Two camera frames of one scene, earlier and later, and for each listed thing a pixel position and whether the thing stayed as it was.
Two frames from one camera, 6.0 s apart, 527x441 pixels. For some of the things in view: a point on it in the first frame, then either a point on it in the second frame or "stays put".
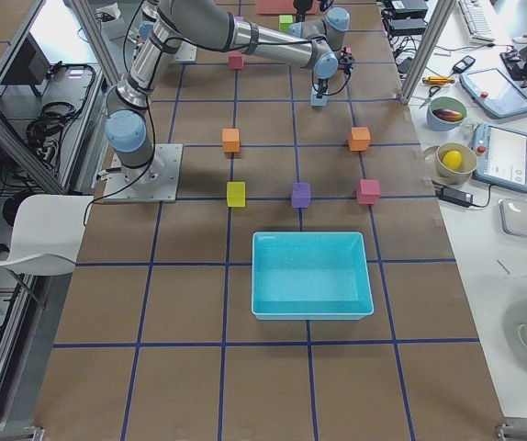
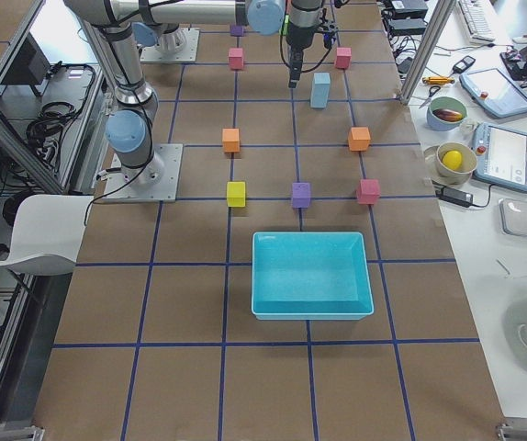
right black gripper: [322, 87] → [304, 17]
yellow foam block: [236, 193] stays put
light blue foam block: [318, 102] stays put
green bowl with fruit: [445, 113] stays put
